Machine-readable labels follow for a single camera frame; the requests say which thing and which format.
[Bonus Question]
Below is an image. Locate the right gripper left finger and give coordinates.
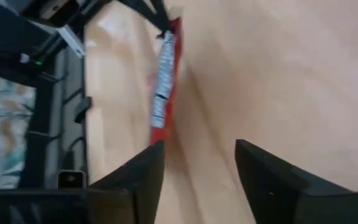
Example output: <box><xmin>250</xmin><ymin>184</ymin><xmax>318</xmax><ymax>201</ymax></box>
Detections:
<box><xmin>0</xmin><ymin>141</ymin><xmax>165</xmax><ymax>224</ymax></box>

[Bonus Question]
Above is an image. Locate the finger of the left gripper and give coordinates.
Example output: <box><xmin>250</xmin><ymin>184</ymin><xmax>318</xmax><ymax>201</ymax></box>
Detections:
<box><xmin>149</xmin><ymin>0</ymin><xmax>172</xmax><ymax>30</ymax></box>
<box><xmin>116</xmin><ymin>0</ymin><xmax>169</xmax><ymax>34</ymax></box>

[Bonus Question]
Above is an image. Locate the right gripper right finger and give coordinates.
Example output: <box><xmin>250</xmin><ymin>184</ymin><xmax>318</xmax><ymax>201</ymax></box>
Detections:
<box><xmin>235</xmin><ymin>139</ymin><xmax>358</xmax><ymax>224</ymax></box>

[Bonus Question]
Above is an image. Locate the red popcorn bag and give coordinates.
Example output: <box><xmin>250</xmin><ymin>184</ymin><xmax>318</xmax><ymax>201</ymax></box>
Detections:
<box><xmin>147</xmin><ymin>17</ymin><xmax>185</xmax><ymax>147</ymax></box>

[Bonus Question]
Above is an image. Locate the teal orange patterned fabric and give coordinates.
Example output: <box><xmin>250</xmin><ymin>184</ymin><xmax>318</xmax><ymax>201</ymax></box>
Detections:
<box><xmin>0</xmin><ymin>71</ymin><xmax>35</xmax><ymax>189</ymax></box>

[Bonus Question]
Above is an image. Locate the small black camera box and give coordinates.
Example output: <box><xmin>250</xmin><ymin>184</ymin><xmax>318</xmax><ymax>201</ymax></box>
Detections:
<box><xmin>57</xmin><ymin>169</ymin><xmax>86</xmax><ymax>190</ymax></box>

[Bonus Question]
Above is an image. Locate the silver aluminium bracket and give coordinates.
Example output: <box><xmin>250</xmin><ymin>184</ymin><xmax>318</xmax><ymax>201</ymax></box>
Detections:
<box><xmin>55</xmin><ymin>24</ymin><xmax>86</xmax><ymax>58</ymax></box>

